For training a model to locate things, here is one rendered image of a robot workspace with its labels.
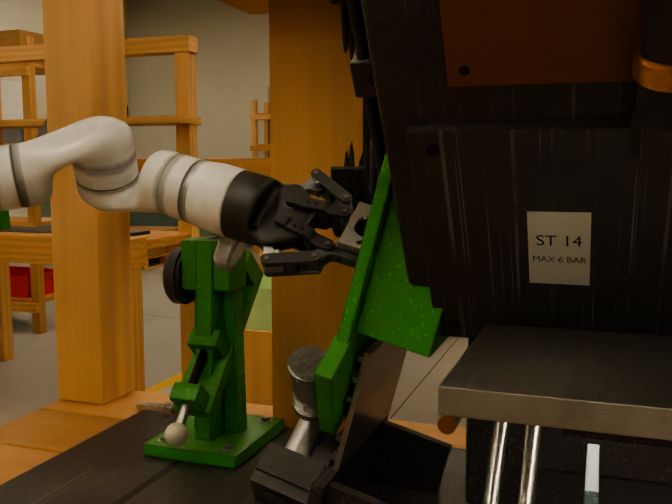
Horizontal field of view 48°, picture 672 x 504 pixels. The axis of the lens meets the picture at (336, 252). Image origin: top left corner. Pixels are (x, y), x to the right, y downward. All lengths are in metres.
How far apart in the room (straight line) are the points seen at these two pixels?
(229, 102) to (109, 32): 10.76
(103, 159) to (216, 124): 11.28
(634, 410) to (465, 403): 0.09
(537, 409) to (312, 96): 0.69
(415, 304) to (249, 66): 11.33
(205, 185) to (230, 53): 11.33
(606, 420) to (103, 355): 0.95
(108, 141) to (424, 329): 0.40
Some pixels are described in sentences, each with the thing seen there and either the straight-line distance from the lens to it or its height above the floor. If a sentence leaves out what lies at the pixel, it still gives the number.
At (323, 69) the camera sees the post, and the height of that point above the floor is 1.39.
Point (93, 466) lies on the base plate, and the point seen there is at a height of 0.90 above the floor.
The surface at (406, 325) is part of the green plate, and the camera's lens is 0.66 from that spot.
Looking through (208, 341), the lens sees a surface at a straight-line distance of 0.97.
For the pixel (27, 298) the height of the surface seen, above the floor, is 0.26.
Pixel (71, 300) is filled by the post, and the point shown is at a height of 1.05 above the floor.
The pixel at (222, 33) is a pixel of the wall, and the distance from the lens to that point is 12.21.
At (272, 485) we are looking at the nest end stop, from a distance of 0.74.
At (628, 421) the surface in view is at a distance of 0.47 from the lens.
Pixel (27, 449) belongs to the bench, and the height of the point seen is 0.88.
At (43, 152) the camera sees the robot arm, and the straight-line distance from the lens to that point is 0.87.
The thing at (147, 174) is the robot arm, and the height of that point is 1.25.
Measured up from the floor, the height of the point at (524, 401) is 1.13.
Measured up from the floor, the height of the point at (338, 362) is 1.09.
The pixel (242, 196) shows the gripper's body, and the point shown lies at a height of 1.23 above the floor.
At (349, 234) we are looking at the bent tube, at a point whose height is 1.20.
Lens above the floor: 1.26
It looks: 6 degrees down
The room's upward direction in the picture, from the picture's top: straight up
